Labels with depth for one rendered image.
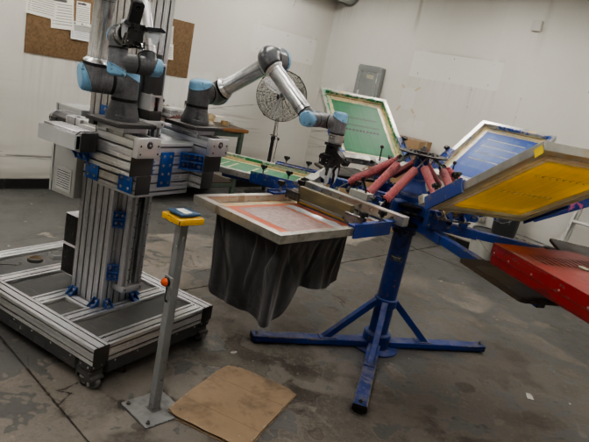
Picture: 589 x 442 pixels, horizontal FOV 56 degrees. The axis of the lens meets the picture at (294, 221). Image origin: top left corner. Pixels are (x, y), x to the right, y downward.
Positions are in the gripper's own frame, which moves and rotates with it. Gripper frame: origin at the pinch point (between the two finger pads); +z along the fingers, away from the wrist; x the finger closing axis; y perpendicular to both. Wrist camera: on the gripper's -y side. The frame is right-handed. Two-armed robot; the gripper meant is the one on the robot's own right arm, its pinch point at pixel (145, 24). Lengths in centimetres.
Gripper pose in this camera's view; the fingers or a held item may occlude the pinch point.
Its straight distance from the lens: 211.3
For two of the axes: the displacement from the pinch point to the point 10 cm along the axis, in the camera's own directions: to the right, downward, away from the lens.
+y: -1.7, 9.7, 1.6
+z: 5.5, 2.2, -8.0
